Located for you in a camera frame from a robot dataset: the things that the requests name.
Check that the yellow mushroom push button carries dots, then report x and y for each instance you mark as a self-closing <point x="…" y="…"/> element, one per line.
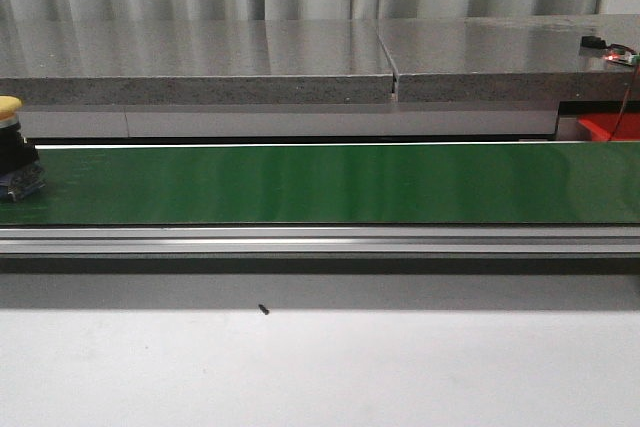
<point x="21" y="170"/>

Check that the green conveyor belt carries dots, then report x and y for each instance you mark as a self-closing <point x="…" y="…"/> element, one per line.
<point x="501" y="183"/>

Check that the black connector plug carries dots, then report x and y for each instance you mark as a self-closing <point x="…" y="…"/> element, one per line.
<point x="593" y="42"/>

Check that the grey stone slab right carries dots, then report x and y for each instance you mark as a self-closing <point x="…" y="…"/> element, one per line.
<point x="531" y="58"/>

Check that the small green circuit board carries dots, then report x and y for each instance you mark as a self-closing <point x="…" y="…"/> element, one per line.
<point x="622" y="57"/>

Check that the aluminium conveyor frame rail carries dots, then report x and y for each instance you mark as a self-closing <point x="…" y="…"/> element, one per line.
<point x="439" y="240"/>

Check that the grey stone slab left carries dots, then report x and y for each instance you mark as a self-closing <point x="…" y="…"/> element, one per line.
<point x="194" y="62"/>

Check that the grey stone slab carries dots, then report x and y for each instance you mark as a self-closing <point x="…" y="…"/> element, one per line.
<point x="531" y="58"/>
<point x="194" y="62"/>

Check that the red plastic tray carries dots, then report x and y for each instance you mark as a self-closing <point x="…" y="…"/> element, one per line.
<point x="603" y="127"/>

